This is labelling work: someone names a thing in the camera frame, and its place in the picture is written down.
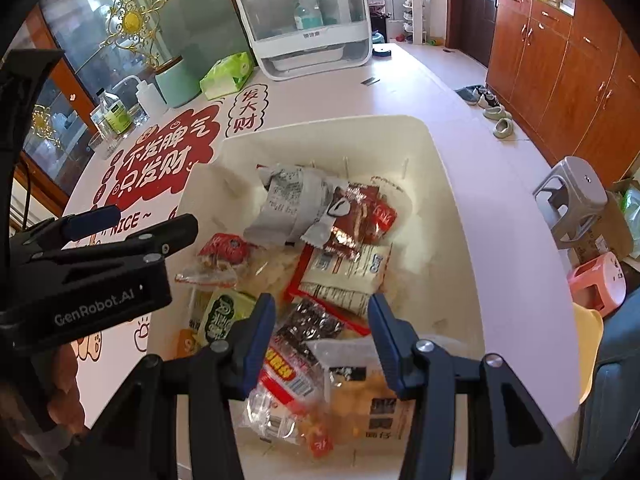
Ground large gold ornament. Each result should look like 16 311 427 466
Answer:
102 0 173 58

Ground glass bottle with green label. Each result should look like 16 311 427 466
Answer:
97 89 133 136

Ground brown wooden cabinets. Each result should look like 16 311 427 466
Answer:
485 0 640 186

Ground mint green canister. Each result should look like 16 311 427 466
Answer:
154 57 203 108

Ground person's left hand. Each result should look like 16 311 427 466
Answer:
47 345 88 433

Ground green tissue pack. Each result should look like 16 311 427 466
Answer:
200 51 253 100

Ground clear drinking glass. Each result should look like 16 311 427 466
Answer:
87 130 123 160

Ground white plastic storage bin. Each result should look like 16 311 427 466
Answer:
149 114 585 480

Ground white shoe rack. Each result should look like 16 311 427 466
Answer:
402 0 428 43

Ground pink plastic stool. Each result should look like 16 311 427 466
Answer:
567 252 626 316

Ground pale yellow plastic object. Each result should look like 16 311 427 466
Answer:
572 305 605 406

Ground grey-blue snack packet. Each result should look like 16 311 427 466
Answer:
244 164 343 248

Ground white squeeze bottle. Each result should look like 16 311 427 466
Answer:
117 76 168 117

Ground grey plastic stool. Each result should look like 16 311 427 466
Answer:
532 157 608 251

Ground dark blue cloth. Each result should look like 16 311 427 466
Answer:
575 310 640 480

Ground cardboard box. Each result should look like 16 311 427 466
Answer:
575 180 636 271

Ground white countertop storage cabinet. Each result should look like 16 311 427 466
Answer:
222 0 373 81

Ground white barcode label packet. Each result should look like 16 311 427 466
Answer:
285 244 392 317

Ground green snack packet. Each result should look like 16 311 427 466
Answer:
189 287 257 347

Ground small gold ornament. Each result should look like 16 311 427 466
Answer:
30 105 61 143

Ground dark brown snack packet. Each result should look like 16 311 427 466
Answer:
274 297 347 363

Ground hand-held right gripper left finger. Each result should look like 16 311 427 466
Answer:
75 292 277 480

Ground green plastic bag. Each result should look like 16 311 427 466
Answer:
617 192 640 241

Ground red and yellow strip packet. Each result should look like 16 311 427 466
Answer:
244 344 327 443

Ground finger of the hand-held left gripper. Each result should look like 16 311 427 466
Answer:
32 213 199 263
15 205 121 256

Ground pale rice cracker packet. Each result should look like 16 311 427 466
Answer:
235 247 306 301

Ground red round snack packet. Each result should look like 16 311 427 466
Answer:
175 232 251 291

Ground dark wooden door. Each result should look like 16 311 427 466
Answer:
462 0 501 68

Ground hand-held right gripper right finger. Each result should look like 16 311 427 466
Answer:
367 292 576 480

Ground dark grey shoe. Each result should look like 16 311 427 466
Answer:
455 85 486 106

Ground yellow yolk pastry packet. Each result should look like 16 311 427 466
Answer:
307 339 423 448

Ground dark red snack packet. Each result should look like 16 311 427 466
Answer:
322 184 399 257

